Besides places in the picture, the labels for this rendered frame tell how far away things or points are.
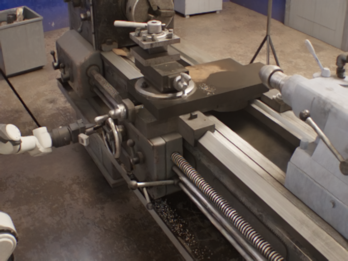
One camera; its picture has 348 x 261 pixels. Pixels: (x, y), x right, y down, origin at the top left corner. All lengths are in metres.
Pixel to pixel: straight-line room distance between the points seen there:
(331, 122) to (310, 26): 4.41
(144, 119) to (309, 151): 0.69
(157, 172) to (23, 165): 1.54
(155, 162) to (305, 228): 0.72
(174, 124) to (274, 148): 0.44
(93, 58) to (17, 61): 2.02
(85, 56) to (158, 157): 1.04
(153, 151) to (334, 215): 0.79
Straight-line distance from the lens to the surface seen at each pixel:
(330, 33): 5.52
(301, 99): 1.46
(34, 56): 4.63
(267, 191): 1.49
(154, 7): 2.41
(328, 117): 1.38
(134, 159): 1.91
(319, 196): 1.41
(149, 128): 1.79
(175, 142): 1.82
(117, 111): 1.80
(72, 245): 2.52
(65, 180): 2.98
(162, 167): 1.85
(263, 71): 1.65
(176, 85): 1.76
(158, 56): 1.90
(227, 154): 1.64
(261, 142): 1.96
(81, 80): 2.68
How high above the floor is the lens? 1.76
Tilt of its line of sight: 31 degrees down
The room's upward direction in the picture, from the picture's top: 1 degrees counter-clockwise
